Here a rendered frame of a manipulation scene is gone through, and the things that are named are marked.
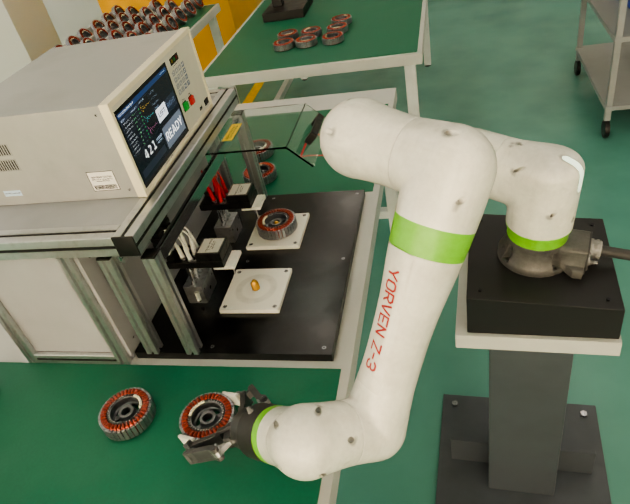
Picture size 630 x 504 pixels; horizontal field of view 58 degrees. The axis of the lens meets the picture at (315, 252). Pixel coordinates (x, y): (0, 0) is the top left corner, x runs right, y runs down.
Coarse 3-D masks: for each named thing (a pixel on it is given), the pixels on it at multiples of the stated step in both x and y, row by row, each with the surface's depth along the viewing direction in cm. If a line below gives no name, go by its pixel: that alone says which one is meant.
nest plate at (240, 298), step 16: (240, 272) 145; (256, 272) 144; (272, 272) 143; (288, 272) 142; (240, 288) 140; (272, 288) 138; (224, 304) 136; (240, 304) 135; (256, 304) 134; (272, 304) 133
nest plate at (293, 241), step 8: (296, 216) 161; (304, 216) 160; (304, 224) 157; (256, 232) 158; (296, 232) 155; (304, 232) 156; (256, 240) 155; (264, 240) 154; (272, 240) 154; (280, 240) 153; (288, 240) 152; (296, 240) 152; (248, 248) 154; (256, 248) 153; (264, 248) 153; (272, 248) 152; (280, 248) 152; (288, 248) 151; (296, 248) 151
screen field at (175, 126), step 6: (174, 114) 128; (180, 114) 131; (174, 120) 128; (180, 120) 131; (168, 126) 125; (174, 126) 128; (180, 126) 131; (168, 132) 125; (174, 132) 128; (180, 132) 131; (168, 138) 125; (174, 138) 128; (168, 144) 125
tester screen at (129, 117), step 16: (160, 80) 123; (144, 96) 116; (160, 96) 122; (128, 112) 110; (144, 112) 116; (128, 128) 110; (144, 128) 116; (160, 128) 122; (144, 144) 116; (160, 144) 122; (144, 160) 115; (160, 160) 122
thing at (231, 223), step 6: (228, 216) 159; (234, 216) 159; (228, 222) 157; (234, 222) 158; (240, 222) 162; (216, 228) 156; (222, 228) 156; (228, 228) 155; (234, 228) 158; (240, 228) 162; (216, 234) 158; (222, 234) 157; (228, 234) 157; (234, 234) 158; (228, 240) 158; (234, 240) 158
